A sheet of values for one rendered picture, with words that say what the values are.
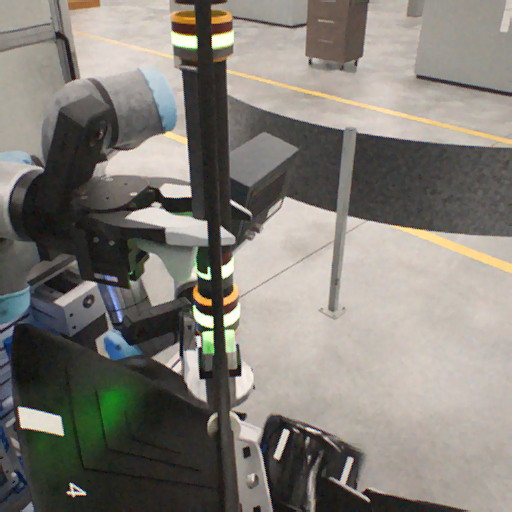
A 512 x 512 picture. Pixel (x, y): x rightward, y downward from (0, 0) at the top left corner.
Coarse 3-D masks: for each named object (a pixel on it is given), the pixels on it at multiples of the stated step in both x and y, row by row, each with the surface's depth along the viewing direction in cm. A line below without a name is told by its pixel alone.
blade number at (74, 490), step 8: (64, 480) 34; (72, 480) 34; (80, 480) 35; (88, 480) 35; (64, 488) 33; (72, 488) 34; (80, 488) 34; (88, 488) 35; (64, 496) 33; (72, 496) 33; (80, 496) 34; (88, 496) 34; (64, 504) 32; (72, 504) 33; (80, 504) 33; (88, 504) 34
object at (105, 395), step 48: (48, 336) 45; (48, 384) 39; (96, 384) 43; (144, 384) 48; (48, 432) 35; (96, 432) 39; (144, 432) 43; (192, 432) 48; (48, 480) 33; (96, 480) 36; (144, 480) 40; (192, 480) 44
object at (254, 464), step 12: (240, 444) 54; (252, 444) 56; (240, 456) 53; (252, 456) 55; (240, 468) 52; (252, 468) 54; (264, 468) 55; (240, 480) 51; (264, 480) 55; (240, 492) 50; (252, 492) 52; (264, 492) 54; (252, 504) 51; (264, 504) 53
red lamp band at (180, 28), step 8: (176, 24) 36; (184, 24) 36; (192, 24) 36; (216, 24) 36; (224, 24) 37; (232, 24) 37; (176, 32) 37; (184, 32) 36; (192, 32) 36; (216, 32) 36; (224, 32) 37
